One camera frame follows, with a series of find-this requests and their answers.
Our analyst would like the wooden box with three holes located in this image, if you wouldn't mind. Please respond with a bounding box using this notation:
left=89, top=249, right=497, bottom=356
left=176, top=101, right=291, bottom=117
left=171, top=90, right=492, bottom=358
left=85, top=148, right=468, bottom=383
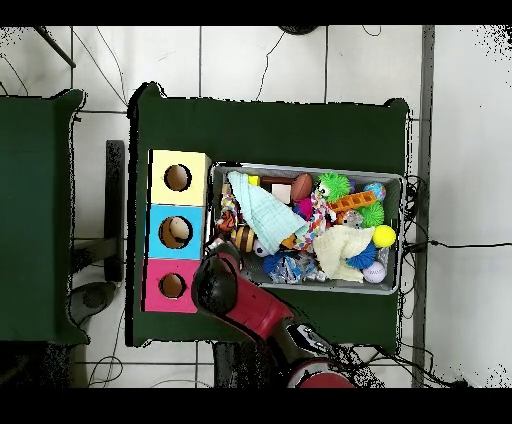
left=141, top=149, right=212, bottom=314

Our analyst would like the mint green quilted cloth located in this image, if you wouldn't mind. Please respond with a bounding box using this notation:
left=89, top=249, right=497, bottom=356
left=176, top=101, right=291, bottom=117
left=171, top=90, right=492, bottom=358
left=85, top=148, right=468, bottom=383
left=226, top=170, right=310, bottom=255

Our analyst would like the brown yellow striped bee toy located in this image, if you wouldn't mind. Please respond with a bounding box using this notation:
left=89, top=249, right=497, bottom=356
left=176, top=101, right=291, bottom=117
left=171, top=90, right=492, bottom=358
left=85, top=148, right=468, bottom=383
left=231, top=225, right=257, bottom=253

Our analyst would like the brown toy football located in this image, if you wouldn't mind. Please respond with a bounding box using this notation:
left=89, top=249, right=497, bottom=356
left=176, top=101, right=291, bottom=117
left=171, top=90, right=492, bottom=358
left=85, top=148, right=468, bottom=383
left=289, top=172, right=314, bottom=204

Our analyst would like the dark green table cloth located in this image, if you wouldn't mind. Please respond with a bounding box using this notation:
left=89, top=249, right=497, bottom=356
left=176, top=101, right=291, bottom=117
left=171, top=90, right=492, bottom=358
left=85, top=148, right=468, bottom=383
left=125, top=81, right=411, bottom=348
left=0, top=88, right=90, bottom=346

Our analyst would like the green spiky ball with eyes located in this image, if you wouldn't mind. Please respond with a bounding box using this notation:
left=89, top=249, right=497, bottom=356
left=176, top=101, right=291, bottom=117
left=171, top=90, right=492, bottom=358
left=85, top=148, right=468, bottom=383
left=317, top=171, right=352, bottom=202

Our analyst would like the cream knitted cloth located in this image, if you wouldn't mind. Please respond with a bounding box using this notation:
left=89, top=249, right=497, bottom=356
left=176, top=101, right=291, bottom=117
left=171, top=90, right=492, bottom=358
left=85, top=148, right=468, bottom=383
left=311, top=224, right=377, bottom=283

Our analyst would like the orange building block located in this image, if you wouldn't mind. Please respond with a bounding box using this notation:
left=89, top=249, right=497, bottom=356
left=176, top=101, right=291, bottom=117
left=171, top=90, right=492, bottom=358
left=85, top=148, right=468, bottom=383
left=327, top=190, right=378, bottom=213

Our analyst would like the yellow ball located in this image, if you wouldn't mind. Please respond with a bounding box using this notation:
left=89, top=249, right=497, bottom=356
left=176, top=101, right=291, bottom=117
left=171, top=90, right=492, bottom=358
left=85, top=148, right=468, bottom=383
left=372, top=224, right=397, bottom=248

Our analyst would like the white baseball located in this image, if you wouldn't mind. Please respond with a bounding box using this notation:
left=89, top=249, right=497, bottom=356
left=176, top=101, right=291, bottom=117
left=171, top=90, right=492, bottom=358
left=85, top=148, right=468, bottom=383
left=362, top=260, right=388, bottom=284

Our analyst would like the black flat panel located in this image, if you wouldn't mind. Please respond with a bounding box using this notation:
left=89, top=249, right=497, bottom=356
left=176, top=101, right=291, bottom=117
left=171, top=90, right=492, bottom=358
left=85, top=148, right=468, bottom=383
left=104, top=139, right=126, bottom=283

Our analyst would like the grey rounded stand foot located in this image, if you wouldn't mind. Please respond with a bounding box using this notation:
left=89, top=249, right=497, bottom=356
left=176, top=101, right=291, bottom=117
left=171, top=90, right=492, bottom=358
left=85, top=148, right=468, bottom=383
left=69, top=281, right=118, bottom=326

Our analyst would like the black round base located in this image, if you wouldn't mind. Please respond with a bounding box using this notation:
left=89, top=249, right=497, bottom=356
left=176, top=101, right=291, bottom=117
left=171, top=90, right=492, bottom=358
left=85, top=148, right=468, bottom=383
left=277, top=25, right=320, bottom=36

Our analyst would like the black rod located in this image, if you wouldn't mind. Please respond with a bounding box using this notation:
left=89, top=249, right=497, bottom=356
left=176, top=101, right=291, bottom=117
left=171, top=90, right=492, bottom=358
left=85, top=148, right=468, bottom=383
left=33, top=25, right=77, bottom=69

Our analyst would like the shallow wire mesh bin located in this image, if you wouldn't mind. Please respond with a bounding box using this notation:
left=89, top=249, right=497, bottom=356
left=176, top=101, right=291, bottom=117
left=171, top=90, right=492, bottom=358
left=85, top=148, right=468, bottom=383
left=203, top=161, right=406, bottom=296

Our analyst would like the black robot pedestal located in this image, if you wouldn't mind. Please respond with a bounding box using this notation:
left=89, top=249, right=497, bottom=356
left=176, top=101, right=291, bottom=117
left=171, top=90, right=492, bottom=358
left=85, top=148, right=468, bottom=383
left=213, top=341, right=289, bottom=388

